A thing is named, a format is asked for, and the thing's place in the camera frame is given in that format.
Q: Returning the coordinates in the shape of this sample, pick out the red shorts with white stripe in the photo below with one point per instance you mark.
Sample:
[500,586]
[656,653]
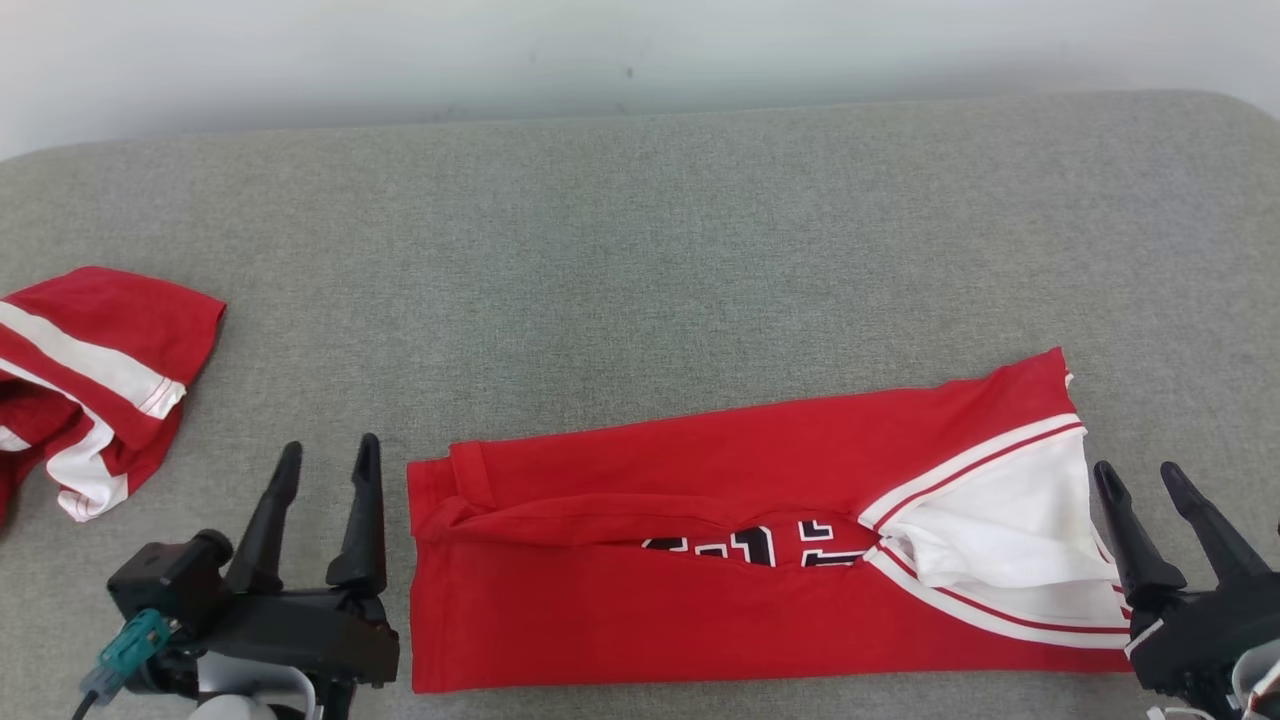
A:
[120,310]

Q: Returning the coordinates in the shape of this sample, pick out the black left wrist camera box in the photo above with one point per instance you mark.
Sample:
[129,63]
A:
[165,580]

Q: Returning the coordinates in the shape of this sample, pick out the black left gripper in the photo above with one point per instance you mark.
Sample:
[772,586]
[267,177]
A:
[300,635]

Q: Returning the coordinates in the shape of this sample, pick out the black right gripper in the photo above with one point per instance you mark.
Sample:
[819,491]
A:
[1210,630]

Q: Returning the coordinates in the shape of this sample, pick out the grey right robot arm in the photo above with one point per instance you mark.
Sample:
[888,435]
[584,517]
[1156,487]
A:
[1262,690]

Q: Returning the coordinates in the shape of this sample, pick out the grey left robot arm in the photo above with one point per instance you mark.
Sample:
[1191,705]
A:
[250,695]

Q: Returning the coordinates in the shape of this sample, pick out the grey fabric sofa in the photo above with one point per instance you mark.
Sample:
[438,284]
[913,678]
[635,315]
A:
[640,250]

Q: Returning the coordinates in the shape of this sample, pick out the red basketball jersey with number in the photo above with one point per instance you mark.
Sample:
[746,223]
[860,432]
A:
[600,620]

